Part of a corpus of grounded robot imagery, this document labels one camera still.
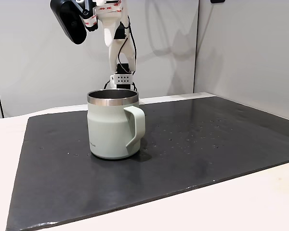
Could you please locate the black rubber mat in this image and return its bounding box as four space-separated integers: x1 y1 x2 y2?
6 96 289 231

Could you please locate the pale green steel mug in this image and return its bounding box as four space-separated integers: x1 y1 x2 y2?
87 89 146 160

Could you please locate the black oval camera with mount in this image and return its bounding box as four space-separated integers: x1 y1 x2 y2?
50 0 99 45

